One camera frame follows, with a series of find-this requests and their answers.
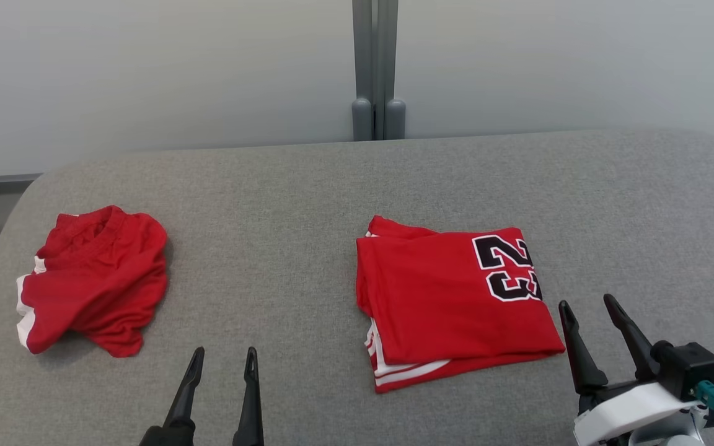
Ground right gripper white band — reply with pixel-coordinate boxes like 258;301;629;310
558;294;705;446

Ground red shorts with white stripe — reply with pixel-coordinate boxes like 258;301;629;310
16;206;169;359

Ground red jersey shirt number 23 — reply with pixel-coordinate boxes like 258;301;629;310
356;215;566;395

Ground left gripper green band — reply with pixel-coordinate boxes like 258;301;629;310
139;346;266;446

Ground grey partition post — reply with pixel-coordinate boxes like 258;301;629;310
351;0;407;142

